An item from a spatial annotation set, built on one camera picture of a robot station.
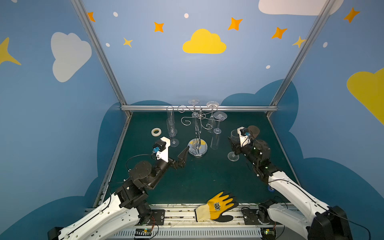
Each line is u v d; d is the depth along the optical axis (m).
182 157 0.54
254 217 0.74
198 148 1.01
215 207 0.75
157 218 0.74
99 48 0.83
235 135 0.75
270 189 0.56
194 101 0.84
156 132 1.08
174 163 0.53
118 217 0.57
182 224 0.73
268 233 0.73
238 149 0.71
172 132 0.93
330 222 0.40
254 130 0.96
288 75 0.98
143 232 0.72
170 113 0.93
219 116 0.75
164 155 0.51
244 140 0.66
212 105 0.84
